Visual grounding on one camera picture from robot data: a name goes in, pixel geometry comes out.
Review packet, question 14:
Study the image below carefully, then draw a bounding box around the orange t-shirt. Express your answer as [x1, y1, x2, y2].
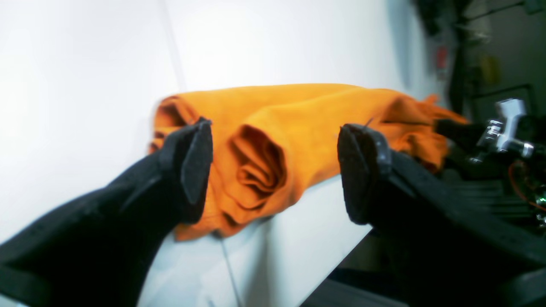
[150, 84, 467, 241]

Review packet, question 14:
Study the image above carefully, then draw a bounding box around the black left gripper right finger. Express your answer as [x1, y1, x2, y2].
[337, 124, 545, 307]

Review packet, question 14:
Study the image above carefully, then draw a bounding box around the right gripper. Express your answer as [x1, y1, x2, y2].
[435, 98, 545, 180]

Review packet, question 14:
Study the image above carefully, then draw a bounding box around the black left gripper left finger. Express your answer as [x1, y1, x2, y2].
[0, 117, 213, 307]

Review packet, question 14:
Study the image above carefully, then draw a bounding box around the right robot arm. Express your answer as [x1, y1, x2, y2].
[435, 98, 545, 230]

